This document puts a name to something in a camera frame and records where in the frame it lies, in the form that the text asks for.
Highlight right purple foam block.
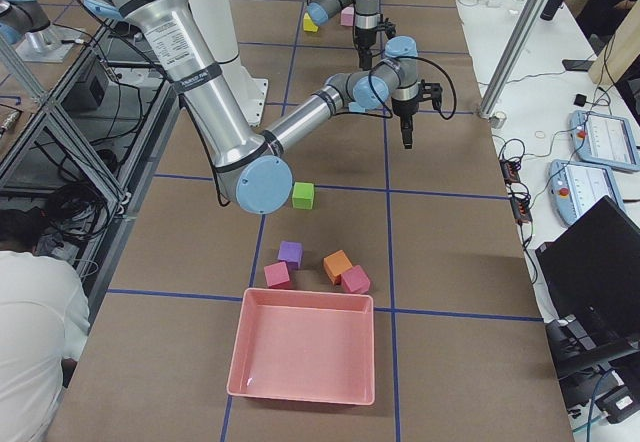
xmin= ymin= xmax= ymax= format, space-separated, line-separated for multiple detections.
xmin=277 ymin=241 xmax=304 ymax=270

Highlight aluminium frame post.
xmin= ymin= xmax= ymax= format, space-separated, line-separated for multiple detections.
xmin=477 ymin=0 xmax=548 ymax=119

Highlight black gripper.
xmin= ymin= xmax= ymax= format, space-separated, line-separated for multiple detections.
xmin=353 ymin=26 xmax=377 ymax=68
xmin=392 ymin=96 xmax=420 ymax=149

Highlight near teach pendant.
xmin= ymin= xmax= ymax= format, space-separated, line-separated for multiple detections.
xmin=549 ymin=159 xmax=625 ymax=226

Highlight black laptop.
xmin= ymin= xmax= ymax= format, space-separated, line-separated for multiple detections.
xmin=536 ymin=196 xmax=639 ymax=334

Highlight teach pendant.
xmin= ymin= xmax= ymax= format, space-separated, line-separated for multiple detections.
xmin=569 ymin=110 xmax=639 ymax=172
xmin=549 ymin=159 xmax=625 ymax=226

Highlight pink plastic bin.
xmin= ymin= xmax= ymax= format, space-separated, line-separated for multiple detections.
xmin=227 ymin=288 xmax=375 ymax=406

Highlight yellow foam block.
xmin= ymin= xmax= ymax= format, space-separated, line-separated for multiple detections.
xmin=302 ymin=13 xmax=319 ymax=33

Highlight right orange foam block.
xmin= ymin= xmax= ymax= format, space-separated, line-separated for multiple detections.
xmin=323 ymin=250 xmax=353 ymax=285

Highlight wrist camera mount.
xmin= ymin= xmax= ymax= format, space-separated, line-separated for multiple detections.
xmin=376 ymin=18 xmax=396 ymax=40
xmin=419 ymin=80 xmax=443 ymax=112

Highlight crouching person white shirt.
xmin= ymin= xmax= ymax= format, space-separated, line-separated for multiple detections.
xmin=1 ymin=209 xmax=90 ymax=441

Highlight magenta foam block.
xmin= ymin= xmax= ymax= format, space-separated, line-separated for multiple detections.
xmin=340 ymin=265 xmax=371 ymax=294

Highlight pink foam block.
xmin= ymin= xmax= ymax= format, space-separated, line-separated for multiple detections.
xmin=340 ymin=6 xmax=355 ymax=27

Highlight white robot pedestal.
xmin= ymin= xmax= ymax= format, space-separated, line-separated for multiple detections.
xmin=189 ymin=0 xmax=269 ymax=127

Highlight dark red foam block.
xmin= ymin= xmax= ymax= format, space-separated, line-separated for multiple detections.
xmin=263 ymin=261 xmax=292 ymax=289

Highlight light blue foam block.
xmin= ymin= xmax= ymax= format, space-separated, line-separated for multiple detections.
xmin=348 ymin=102 xmax=369 ymax=114

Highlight green foam block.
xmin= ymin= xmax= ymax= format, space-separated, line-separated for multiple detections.
xmin=292 ymin=182 xmax=315 ymax=210

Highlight far teach pendant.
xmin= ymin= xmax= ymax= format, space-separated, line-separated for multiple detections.
xmin=569 ymin=110 xmax=639 ymax=172

